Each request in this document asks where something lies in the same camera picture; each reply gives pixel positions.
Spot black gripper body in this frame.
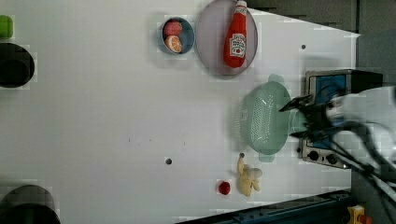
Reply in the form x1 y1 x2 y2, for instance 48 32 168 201
301 104 332 140

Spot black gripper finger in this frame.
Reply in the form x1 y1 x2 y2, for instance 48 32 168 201
290 131 314 139
279 94 312 112

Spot mint green strainer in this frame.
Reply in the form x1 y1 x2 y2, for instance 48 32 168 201
235 74 290 162

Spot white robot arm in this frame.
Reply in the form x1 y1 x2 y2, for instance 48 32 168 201
281 86 395 184

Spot toy stove with blue top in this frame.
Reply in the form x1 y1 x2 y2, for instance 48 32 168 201
300 69 383 169

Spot plush peeled banana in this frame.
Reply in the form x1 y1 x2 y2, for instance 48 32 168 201
237 153 262 197

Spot plush red ketchup bottle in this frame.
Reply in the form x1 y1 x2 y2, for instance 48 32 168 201
223 0 248 68

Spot small red toy ball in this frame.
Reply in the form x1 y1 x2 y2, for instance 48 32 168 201
218 181 231 195

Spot grey round plate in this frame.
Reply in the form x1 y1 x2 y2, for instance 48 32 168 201
195 0 258 76

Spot blue bowl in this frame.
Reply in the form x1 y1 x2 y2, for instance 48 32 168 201
157 17 195 55

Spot toy orange slice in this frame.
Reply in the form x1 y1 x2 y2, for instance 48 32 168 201
165 35 182 53

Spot toy strawberry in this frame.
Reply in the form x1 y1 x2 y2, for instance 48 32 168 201
163 21 182 36

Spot black round container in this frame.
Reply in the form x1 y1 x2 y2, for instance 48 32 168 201
0 43 35 88

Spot dark grey round bin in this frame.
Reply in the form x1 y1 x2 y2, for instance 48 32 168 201
1 185 62 224

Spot green cup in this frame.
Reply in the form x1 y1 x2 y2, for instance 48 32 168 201
0 15 14 39

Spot black cables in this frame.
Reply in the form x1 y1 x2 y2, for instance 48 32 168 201
314 83 396 222

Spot blue metal frame rail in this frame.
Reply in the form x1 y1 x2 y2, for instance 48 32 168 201
179 190 357 224

